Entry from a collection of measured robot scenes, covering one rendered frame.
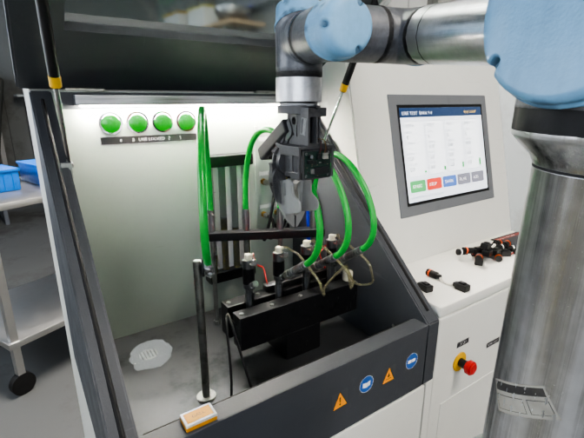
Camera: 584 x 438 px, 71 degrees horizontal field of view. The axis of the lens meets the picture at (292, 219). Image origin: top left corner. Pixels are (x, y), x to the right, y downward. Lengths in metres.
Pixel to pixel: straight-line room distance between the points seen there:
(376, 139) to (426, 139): 0.20
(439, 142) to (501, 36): 1.08
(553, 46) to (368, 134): 0.90
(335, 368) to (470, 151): 0.91
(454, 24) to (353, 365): 0.60
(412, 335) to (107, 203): 0.77
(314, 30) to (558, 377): 0.45
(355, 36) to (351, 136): 0.57
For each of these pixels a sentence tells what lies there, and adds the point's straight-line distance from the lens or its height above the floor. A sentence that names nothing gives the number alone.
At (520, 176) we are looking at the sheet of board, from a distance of 2.74.
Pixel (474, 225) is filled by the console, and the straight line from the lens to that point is 1.47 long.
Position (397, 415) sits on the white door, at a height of 0.74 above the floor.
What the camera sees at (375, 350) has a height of 0.95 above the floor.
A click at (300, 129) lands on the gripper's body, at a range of 0.66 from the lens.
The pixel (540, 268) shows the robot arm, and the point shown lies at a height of 1.33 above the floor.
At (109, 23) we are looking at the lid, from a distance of 0.92.
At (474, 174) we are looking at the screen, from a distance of 1.48.
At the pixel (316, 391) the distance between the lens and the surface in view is 0.81.
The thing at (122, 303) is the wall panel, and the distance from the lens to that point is 1.16.
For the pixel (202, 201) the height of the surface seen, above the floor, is 1.27.
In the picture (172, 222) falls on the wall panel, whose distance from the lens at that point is 1.12.
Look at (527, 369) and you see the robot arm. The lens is 0.32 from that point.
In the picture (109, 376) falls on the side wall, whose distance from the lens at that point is 0.70.
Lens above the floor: 1.43
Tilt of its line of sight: 16 degrees down
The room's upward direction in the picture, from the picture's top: straight up
